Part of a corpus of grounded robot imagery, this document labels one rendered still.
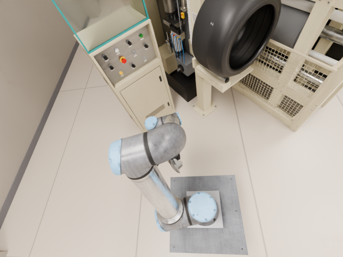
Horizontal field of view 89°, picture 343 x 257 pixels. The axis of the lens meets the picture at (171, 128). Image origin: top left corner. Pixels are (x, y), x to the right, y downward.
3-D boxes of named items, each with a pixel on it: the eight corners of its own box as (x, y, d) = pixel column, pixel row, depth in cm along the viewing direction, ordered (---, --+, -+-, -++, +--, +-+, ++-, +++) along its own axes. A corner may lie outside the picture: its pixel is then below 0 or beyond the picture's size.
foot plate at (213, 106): (190, 106, 245) (190, 105, 243) (204, 96, 249) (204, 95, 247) (203, 118, 232) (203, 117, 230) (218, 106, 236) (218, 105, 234)
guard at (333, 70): (226, 78, 219) (233, 23, 159) (227, 78, 219) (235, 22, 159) (292, 124, 175) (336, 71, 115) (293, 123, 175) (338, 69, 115)
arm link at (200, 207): (219, 219, 103) (221, 217, 88) (191, 226, 104) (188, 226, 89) (211, 192, 110) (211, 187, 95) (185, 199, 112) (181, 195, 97)
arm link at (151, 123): (159, 112, 113) (164, 124, 123) (142, 117, 114) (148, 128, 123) (161, 123, 107) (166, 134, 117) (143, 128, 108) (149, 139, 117)
